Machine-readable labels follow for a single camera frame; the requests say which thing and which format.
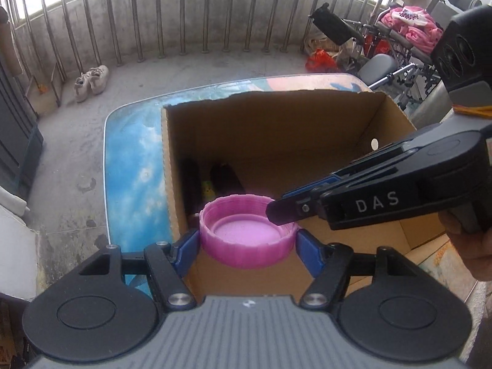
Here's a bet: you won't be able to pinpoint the black oval device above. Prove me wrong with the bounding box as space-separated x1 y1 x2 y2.
211 163 247 196

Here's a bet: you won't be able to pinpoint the beige bag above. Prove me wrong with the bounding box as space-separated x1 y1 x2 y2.
304 33 347 52

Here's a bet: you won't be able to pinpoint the person's right hand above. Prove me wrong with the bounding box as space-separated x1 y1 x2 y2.
438 211 492 281

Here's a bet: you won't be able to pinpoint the small metal rack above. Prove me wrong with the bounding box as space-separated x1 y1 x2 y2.
27 61 64 114

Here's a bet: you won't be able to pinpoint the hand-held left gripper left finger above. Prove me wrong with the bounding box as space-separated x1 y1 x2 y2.
79 228 200 312

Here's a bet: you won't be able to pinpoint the pink clothes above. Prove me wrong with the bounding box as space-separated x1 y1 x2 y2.
380 6 442 52

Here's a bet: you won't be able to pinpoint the brown cardboard box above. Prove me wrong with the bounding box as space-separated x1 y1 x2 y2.
161 89 453 302

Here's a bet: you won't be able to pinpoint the red plastic bag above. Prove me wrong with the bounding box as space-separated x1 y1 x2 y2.
305 49 341 73

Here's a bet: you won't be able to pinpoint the grey cabinet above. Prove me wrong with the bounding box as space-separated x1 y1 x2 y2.
0 52 45 200

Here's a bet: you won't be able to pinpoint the black lipstick tube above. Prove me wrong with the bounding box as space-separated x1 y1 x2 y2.
181 159 201 224

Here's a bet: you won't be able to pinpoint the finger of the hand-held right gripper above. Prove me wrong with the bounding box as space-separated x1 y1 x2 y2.
266 185 328 226
280 138 419 200

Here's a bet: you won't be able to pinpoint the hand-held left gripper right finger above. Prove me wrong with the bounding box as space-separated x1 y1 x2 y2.
296 228 421 311

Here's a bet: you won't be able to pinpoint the pink ribbed lid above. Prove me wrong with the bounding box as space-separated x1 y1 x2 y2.
199 194 300 269

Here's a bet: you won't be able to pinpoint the metal railing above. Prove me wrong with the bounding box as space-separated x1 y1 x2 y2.
0 0 404 64

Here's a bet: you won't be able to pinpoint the wheelchair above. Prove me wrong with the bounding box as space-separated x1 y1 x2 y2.
308 0 485 112

